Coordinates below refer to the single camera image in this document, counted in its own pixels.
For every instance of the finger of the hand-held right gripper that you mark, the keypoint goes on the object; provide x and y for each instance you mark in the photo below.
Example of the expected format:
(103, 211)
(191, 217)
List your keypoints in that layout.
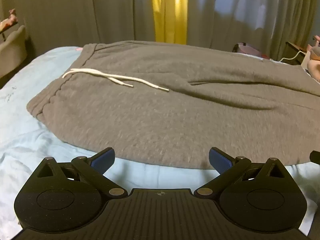
(315, 158)

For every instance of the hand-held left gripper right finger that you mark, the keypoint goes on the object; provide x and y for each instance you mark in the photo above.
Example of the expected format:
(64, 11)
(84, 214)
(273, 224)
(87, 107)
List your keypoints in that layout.
(220, 160)

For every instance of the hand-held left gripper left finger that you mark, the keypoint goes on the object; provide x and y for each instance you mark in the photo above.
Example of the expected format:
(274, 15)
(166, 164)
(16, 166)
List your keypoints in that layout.
(103, 160)

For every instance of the grey sweat pants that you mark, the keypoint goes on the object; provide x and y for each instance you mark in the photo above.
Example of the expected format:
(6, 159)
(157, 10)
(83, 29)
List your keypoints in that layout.
(160, 110)

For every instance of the light blue printed blanket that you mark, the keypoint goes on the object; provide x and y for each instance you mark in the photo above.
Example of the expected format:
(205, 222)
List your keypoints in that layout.
(32, 140)

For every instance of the pale pink soft item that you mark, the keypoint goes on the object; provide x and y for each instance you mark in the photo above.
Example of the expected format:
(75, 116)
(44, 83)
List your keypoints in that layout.
(315, 67)

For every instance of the dark side table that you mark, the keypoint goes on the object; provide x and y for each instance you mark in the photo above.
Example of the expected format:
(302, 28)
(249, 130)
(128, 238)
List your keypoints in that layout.
(293, 48)

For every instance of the pink bag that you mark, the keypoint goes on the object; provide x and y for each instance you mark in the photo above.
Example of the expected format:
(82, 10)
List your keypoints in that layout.
(246, 49)

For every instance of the beige chair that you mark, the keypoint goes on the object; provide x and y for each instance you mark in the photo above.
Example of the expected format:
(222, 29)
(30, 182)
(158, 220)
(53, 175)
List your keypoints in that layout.
(11, 52)

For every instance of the grey curtain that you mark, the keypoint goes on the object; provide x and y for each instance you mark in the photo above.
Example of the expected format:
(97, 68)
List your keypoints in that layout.
(75, 12)

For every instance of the yellow curtain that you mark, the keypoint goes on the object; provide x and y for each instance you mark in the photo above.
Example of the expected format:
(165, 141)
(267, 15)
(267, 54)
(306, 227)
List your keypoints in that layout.
(170, 10)

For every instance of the pale sheer curtain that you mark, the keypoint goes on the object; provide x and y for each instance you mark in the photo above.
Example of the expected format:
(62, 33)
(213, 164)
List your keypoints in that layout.
(240, 2)

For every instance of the patterned pink item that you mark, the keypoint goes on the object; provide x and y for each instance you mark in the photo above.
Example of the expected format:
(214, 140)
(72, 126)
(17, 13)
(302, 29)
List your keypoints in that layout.
(8, 22)

